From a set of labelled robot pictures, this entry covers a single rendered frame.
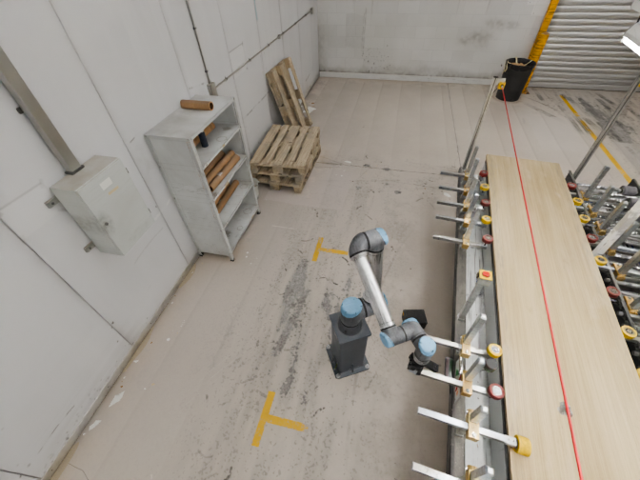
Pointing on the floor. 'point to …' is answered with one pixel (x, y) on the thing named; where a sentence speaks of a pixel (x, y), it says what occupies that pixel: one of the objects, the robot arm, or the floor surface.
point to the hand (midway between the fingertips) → (416, 372)
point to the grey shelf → (203, 214)
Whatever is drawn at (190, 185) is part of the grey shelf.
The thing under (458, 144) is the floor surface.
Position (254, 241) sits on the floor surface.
